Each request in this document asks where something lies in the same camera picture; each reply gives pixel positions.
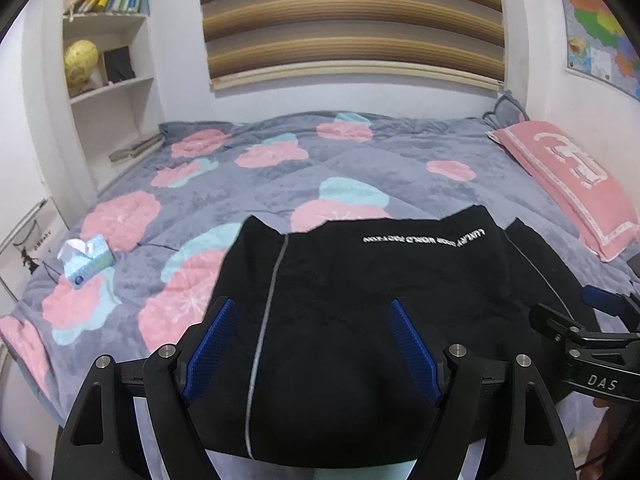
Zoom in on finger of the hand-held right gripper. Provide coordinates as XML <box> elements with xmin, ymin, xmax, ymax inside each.
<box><xmin>529</xmin><ymin>302</ymin><xmax>586</xmax><ymax>358</ymax></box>
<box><xmin>580</xmin><ymin>285</ymin><xmax>640</xmax><ymax>333</ymax></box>

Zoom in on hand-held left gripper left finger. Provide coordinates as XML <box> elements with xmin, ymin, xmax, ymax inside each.
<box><xmin>52</xmin><ymin>297</ymin><xmax>237</xmax><ymax>480</ymax></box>

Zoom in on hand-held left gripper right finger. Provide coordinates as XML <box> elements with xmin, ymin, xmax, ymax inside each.
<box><xmin>389</xmin><ymin>299</ymin><xmax>576</xmax><ymax>480</ymax></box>

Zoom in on black hoodie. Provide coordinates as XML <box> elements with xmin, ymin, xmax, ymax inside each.
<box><xmin>202</xmin><ymin>202</ymin><xmax>638</xmax><ymax>466</ymax></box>

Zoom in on person's right hand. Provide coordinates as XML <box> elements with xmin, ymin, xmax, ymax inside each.
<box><xmin>589</xmin><ymin>397</ymin><xmax>626</xmax><ymax>466</ymax></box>

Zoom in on pink pillow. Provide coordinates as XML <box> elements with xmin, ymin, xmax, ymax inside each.
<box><xmin>485</xmin><ymin>120</ymin><xmax>640</xmax><ymax>263</ymax></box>

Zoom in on blue tissue box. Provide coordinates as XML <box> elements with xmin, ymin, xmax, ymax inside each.
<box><xmin>57</xmin><ymin>234</ymin><xmax>115</xmax><ymax>290</ymax></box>

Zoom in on grey floral blanket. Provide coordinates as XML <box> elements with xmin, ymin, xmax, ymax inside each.
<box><xmin>0</xmin><ymin>110</ymin><xmax>640</xmax><ymax>480</ymax></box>

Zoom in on white fabric hamper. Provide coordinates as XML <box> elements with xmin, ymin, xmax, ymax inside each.
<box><xmin>0</xmin><ymin>197</ymin><xmax>68</xmax><ymax>306</ymax></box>

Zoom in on grey pillow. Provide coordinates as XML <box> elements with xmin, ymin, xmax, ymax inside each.
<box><xmin>480</xmin><ymin>90</ymin><xmax>531</xmax><ymax>128</ymax></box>

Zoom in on stack of flat books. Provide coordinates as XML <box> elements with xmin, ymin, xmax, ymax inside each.
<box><xmin>109</xmin><ymin>132</ymin><xmax>165</xmax><ymax>163</ymax></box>

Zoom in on black box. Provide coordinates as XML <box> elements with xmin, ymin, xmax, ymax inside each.
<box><xmin>101</xmin><ymin>46</ymin><xmax>137</xmax><ymax>83</ymax></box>

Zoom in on yellow globe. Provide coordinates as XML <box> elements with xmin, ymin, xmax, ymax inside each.
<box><xmin>64</xmin><ymin>39</ymin><xmax>99</xmax><ymax>96</ymax></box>

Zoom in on brown striped window blind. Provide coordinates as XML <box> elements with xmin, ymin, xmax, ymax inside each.
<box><xmin>197</xmin><ymin>0</ymin><xmax>506</xmax><ymax>93</ymax></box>

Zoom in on colourful wall map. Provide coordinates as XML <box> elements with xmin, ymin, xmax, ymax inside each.
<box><xmin>552</xmin><ymin>0</ymin><xmax>640</xmax><ymax>101</ymax></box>

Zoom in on white wall shelf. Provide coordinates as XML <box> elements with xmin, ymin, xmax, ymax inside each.
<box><xmin>60</xmin><ymin>0</ymin><xmax>168</xmax><ymax>196</ymax></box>

